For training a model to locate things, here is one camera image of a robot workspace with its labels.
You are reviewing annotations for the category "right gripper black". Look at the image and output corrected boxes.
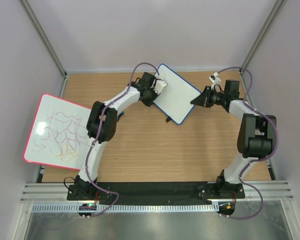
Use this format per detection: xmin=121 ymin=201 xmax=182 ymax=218
xmin=191 ymin=86 xmax=227 ymax=109

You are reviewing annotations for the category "blue framed whiteboard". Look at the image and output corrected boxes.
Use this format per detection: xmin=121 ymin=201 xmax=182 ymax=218
xmin=153 ymin=63 xmax=201 ymax=125

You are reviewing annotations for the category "blue whiteboard eraser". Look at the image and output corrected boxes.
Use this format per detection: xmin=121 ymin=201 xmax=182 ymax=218
xmin=117 ymin=111 xmax=124 ymax=120

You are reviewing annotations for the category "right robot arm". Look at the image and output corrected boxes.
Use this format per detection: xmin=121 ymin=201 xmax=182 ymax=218
xmin=190 ymin=80 xmax=277 ymax=199

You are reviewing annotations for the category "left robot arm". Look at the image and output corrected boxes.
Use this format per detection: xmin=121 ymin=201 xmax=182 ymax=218
xmin=68 ymin=72 xmax=167 ymax=200

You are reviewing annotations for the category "pink framed whiteboard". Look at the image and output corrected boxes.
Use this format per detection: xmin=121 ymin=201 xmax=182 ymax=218
xmin=23 ymin=93 xmax=91 ymax=170

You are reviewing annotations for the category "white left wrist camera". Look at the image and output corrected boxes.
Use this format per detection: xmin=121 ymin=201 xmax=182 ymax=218
xmin=153 ymin=79 xmax=168 ymax=95

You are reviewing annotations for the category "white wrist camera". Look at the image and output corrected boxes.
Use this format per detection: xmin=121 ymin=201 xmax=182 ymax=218
xmin=209 ymin=72 xmax=222 ymax=89
xmin=153 ymin=79 xmax=168 ymax=95

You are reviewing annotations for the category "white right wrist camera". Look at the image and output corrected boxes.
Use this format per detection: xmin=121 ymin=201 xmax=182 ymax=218
xmin=209 ymin=72 xmax=222 ymax=89

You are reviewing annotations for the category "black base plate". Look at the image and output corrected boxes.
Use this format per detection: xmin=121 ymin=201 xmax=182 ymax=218
xmin=66 ymin=181 xmax=246 ymax=202

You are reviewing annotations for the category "slotted cable duct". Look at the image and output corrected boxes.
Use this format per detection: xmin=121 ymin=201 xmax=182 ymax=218
xmin=31 ymin=203 xmax=219 ymax=214

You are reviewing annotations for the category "aluminium rail frame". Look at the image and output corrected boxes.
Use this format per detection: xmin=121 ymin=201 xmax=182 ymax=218
xmin=21 ymin=180 xmax=293 ymax=206

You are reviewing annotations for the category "right aluminium corner post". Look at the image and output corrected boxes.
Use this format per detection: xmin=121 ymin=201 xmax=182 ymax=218
xmin=241 ymin=0 xmax=287 ymax=68

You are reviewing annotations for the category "aluminium corner post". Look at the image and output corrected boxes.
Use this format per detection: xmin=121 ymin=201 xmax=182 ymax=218
xmin=241 ymin=0 xmax=287 ymax=68
xmin=19 ymin=0 xmax=68 ymax=80

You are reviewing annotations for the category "left aluminium corner post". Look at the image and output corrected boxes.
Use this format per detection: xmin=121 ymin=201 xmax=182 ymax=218
xmin=19 ymin=0 xmax=68 ymax=80

